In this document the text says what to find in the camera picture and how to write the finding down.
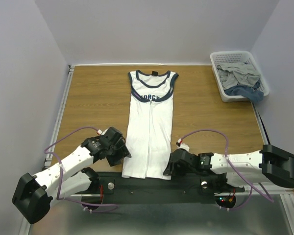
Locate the white printed tank top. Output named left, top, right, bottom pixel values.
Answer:
left=122, top=70, right=179, bottom=180

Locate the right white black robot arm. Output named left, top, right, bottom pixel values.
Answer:
left=163, top=144, right=294, bottom=191

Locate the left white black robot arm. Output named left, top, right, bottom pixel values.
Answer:
left=12, top=127, right=130, bottom=224

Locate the grey tank top in basket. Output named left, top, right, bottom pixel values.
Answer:
left=216, top=62, right=261, bottom=90

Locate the white perforated plastic basket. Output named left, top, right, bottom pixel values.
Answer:
left=210, top=51, right=270, bottom=103

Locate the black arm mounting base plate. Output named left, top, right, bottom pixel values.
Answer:
left=98, top=172, right=233, bottom=205

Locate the aluminium table edge rail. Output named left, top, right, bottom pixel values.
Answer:
left=19, top=65, right=75, bottom=235

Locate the aluminium front frame rail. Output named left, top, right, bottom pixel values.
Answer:
left=240, top=189, right=294, bottom=235

